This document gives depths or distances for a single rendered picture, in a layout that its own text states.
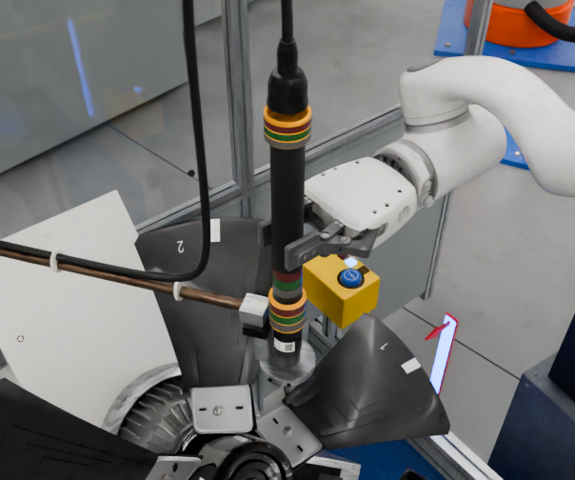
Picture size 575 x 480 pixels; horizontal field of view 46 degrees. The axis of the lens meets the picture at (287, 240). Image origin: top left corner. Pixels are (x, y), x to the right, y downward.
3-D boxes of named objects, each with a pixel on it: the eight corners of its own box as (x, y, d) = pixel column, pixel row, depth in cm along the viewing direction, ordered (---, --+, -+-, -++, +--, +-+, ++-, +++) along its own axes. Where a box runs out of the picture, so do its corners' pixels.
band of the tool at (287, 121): (258, 148, 62) (257, 120, 60) (272, 122, 65) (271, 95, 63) (304, 155, 61) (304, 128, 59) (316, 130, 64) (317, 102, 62)
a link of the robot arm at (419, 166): (434, 221, 80) (416, 231, 79) (381, 185, 85) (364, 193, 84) (446, 163, 75) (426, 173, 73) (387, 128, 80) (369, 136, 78)
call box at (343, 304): (291, 290, 147) (291, 254, 140) (327, 270, 152) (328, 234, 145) (341, 335, 138) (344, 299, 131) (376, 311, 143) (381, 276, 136)
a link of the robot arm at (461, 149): (427, 133, 75) (444, 210, 78) (504, 94, 81) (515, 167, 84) (376, 131, 82) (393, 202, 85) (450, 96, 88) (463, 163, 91)
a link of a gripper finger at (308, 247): (351, 257, 72) (303, 286, 69) (331, 241, 74) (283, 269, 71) (353, 234, 70) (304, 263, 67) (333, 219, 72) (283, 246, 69)
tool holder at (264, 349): (236, 375, 84) (232, 323, 78) (254, 332, 89) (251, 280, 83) (307, 392, 82) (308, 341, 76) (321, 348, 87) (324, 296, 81)
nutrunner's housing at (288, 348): (267, 383, 86) (257, 48, 55) (277, 359, 89) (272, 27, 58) (298, 390, 85) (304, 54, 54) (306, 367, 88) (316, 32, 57)
